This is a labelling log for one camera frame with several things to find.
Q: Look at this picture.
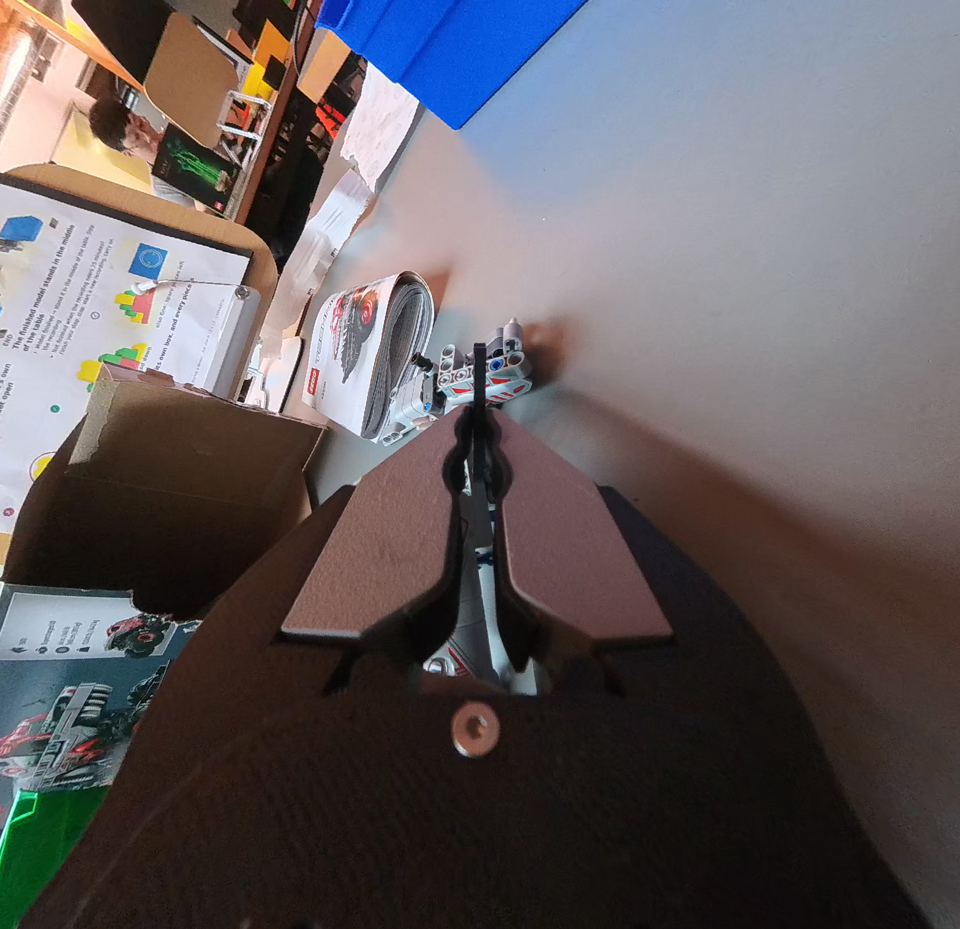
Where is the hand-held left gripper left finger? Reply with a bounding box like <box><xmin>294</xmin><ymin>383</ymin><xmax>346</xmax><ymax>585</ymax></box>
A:
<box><xmin>279</xmin><ymin>406</ymin><xmax>471</xmax><ymax>671</ymax></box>

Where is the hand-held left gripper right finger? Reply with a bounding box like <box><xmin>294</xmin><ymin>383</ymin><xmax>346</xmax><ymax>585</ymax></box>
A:
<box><xmin>486</xmin><ymin>407</ymin><xmax>674</xmax><ymax>692</ymax></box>

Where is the thin black lego piece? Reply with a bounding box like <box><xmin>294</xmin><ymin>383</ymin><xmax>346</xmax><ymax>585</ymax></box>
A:
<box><xmin>466</xmin><ymin>341</ymin><xmax>496</xmax><ymax>495</ymax></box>

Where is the open cardboard lego box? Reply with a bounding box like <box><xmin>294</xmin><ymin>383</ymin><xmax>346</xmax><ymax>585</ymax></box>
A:
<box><xmin>0</xmin><ymin>364</ymin><xmax>329</xmax><ymax>795</ymax></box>

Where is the lego instruction booklet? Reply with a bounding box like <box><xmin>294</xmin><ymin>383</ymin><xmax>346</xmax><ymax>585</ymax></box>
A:
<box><xmin>301</xmin><ymin>270</ymin><xmax>438</xmax><ymax>441</ymax></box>

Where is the brown cardboard board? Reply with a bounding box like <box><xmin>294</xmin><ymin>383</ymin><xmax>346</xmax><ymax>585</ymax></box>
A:
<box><xmin>0</xmin><ymin>162</ymin><xmax>279</xmax><ymax>390</ymax></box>

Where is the clear plastic bag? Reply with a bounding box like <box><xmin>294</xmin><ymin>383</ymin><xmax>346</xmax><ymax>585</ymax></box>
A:
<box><xmin>262</xmin><ymin>167</ymin><xmax>376</xmax><ymax>390</ymax></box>

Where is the printed instruction sheet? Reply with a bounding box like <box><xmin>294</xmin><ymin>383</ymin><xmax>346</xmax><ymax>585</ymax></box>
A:
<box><xmin>0</xmin><ymin>175</ymin><xmax>252</xmax><ymax>540</ymax></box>

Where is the wooden shelf unit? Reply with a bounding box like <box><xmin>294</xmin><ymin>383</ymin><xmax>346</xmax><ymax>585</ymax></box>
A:
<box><xmin>225</xmin><ymin>0</ymin><xmax>369</xmax><ymax>270</ymax></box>

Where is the black box green print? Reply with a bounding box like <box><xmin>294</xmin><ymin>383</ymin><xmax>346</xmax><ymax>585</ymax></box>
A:
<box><xmin>150</xmin><ymin>122</ymin><xmax>241</xmax><ymax>214</ymax></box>

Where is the white paper sheet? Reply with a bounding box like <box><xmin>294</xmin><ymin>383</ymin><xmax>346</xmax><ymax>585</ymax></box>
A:
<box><xmin>341</xmin><ymin>62</ymin><xmax>421</xmax><ymax>191</ymax></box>

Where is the green plastic bin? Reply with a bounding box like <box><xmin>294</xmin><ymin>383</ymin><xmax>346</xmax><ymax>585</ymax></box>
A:
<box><xmin>0</xmin><ymin>786</ymin><xmax>114</xmax><ymax>929</ymax></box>

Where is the brown chair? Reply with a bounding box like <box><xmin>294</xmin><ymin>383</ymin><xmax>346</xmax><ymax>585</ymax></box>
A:
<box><xmin>142</xmin><ymin>10</ymin><xmax>252</xmax><ymax>150</ymax></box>

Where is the blue plastic bin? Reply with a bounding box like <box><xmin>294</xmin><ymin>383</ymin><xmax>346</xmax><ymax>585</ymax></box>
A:
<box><xmin>313</xmin><ymin>0</ymin><xmax>620</xmax><ymax>130</ymax></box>

